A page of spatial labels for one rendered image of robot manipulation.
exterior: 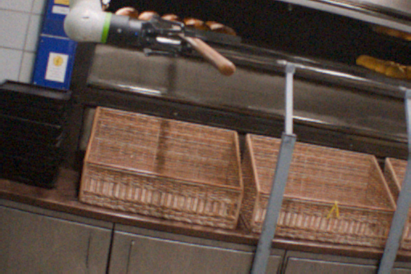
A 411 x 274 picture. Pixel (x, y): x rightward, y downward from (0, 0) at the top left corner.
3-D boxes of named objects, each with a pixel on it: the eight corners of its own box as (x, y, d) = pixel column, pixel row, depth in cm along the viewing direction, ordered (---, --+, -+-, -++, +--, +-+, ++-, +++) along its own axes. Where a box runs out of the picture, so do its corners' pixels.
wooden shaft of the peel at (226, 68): (233, 78, 176) (237, 63, 175) (219, 75, 175) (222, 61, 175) (180, 32, 344) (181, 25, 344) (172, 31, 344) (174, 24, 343)
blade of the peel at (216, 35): (240, 43, 356) (241, 37, 356) (110, 21, 349) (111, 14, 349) (229, 38, 391) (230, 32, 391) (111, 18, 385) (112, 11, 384)
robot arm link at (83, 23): (59, 42, 246) (66, 8, 242) (63, 32, 257) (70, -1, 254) (103, 50, 247) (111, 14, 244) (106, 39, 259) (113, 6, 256)
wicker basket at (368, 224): (230, 200, 340) (244, 132, 336) (360, 218, 346) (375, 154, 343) (246, 233, 292) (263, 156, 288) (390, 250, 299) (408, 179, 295)
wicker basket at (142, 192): (84, 173, 335) (95, 104, 331) (224, 198, 340) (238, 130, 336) (75, 202, 287) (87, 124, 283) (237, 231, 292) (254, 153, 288)
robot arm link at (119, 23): (105, 44, 246) (111, 14, 245) (106, 42, 258) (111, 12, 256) (125, 47, 247) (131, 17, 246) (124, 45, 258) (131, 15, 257)
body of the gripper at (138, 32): (130, 17, 255) (160, 22, 256) (124, 44, 256) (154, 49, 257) (130, 18, 247) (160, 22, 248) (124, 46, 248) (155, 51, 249)
